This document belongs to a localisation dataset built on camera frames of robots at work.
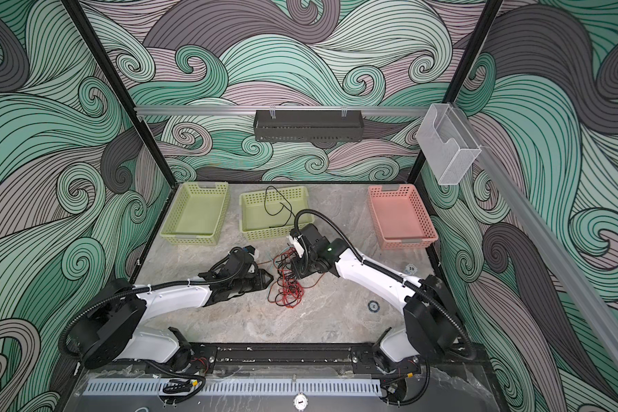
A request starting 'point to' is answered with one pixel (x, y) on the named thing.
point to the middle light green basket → (273, 214)
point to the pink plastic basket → (401, 218)
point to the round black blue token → (373, 306)
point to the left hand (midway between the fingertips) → (272, 276)
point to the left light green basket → (197, 213)
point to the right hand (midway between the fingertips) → (294, 268)
